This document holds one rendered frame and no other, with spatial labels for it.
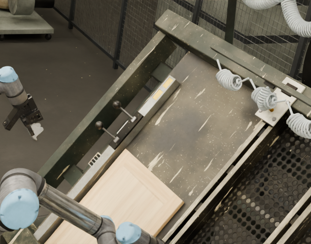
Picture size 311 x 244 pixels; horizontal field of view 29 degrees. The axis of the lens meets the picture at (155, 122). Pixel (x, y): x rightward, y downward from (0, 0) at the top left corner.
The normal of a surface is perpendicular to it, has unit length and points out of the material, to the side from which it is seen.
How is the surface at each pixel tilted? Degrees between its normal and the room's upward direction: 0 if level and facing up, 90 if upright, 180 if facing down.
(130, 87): 90
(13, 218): 84
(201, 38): 50
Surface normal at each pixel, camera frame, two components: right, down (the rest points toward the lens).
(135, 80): 0.55, 0.44
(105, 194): -0.52, -0.47
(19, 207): 0.33, 0.37
